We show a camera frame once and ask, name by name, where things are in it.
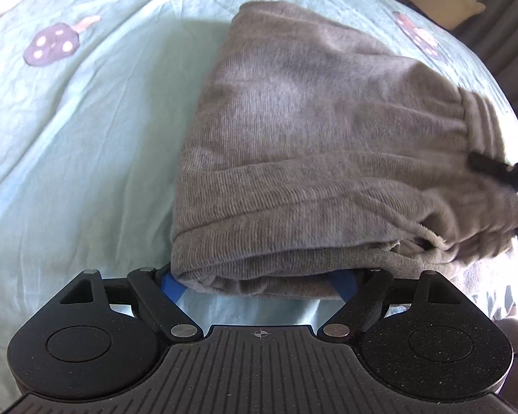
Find grey knit pants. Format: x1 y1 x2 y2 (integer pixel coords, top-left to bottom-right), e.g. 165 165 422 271
171 1 518 298

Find light blue patterned bedsheet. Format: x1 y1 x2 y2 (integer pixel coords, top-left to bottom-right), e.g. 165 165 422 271
0 0 518 406

